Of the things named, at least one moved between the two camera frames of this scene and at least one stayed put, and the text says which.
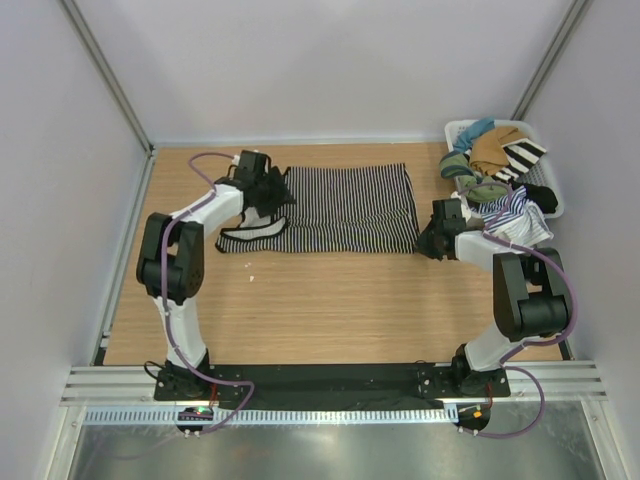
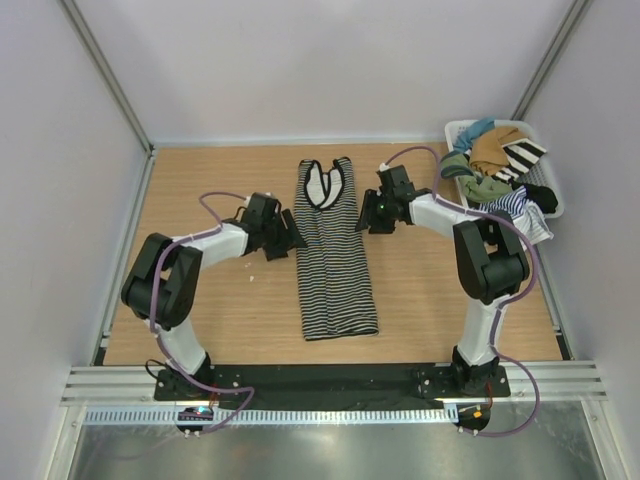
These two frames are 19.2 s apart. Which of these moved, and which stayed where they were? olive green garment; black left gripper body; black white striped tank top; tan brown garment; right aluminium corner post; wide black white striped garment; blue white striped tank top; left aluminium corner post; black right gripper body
Moved: black left gripper body; black right gripper body; black white striped tank top
Stayed: blue white striped tank top; olive green garment; left aluminium corner post; right aluminium corner post; wide black white striped garment; tan brown garment
